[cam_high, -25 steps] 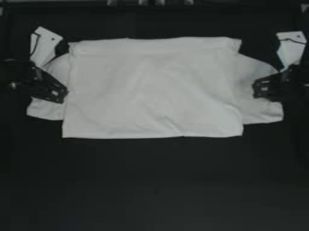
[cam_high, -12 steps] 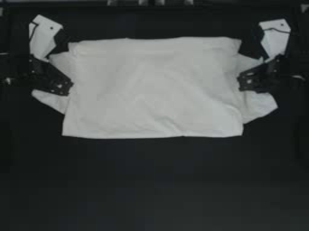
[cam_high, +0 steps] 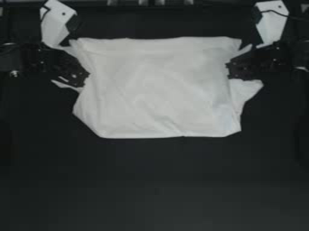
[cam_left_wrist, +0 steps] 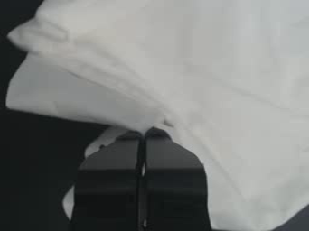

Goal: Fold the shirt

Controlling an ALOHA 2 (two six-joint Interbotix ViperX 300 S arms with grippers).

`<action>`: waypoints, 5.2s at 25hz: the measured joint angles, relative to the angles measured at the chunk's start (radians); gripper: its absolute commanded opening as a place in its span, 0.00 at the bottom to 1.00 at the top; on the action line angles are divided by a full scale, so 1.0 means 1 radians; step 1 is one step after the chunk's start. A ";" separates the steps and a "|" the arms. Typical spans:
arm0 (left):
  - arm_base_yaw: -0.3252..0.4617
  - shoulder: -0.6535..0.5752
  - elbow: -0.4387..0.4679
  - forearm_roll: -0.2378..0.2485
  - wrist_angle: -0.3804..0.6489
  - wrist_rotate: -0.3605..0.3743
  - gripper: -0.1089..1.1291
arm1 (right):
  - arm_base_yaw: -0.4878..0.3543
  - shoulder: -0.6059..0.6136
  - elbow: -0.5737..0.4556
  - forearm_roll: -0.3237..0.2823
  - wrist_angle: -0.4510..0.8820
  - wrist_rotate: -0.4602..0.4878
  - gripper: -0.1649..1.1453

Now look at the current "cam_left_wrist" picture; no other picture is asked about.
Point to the white t-shirt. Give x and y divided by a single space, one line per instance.
201 75

